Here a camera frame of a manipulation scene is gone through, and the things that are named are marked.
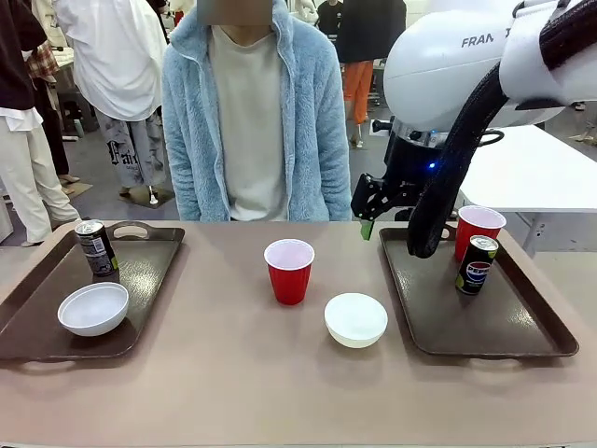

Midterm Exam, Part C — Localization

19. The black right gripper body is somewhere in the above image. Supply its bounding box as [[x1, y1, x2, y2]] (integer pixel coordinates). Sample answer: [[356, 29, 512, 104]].
[[384, 126, 450, 198]]

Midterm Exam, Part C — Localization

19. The red plastic cup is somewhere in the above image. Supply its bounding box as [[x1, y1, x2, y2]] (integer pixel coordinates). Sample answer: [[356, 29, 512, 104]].
[[455, 204, 507, 263], [263, 238, 316, 307]]

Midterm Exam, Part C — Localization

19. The black Pepsi can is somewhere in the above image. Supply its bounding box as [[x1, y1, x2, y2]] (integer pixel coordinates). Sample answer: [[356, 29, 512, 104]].
[[455, 234, 499, 296]]

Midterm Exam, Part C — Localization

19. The black can grey label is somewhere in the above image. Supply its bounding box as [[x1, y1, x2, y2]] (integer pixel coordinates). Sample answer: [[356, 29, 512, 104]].
[[74, 219, 118, 277]]

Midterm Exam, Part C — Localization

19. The grey-white bowl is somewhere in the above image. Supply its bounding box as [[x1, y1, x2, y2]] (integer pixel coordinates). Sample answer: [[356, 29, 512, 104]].
[[57, 281, 130, 338]]

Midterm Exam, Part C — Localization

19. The cream-white bowl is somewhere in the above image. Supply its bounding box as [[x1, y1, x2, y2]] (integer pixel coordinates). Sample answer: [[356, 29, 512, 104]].
[[324, 292, 389, 349]]

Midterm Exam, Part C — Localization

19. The white table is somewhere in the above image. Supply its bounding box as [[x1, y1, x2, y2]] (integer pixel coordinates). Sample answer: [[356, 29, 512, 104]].
[[447, 124, 597, 256]]

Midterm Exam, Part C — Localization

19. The brown plastic tray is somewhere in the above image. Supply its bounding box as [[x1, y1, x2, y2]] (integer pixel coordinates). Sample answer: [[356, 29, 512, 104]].
[[378, 222, 580, 370], [0, 219, 187, 372]]

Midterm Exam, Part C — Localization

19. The person in black top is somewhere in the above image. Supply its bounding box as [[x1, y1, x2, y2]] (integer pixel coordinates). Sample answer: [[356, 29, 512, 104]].
[[338, 0, 407, 141]]

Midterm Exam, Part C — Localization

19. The person in blue fleece jacket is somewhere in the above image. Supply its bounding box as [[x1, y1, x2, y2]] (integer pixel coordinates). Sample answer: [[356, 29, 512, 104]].
[[160, 0, 354, 223]]

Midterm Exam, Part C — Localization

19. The person in white shirt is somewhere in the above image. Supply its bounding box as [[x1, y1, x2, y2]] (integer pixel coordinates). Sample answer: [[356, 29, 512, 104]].
[[55, 0, 172, 188]]

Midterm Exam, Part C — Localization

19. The person in black shirt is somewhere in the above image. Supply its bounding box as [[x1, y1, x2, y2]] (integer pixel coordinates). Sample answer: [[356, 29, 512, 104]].
[[0, 0, 84, 246]]

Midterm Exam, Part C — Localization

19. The black sleeved cable bundle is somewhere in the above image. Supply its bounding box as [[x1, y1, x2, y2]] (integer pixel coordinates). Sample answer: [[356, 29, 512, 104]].
[[407, 0, 597, 259]]

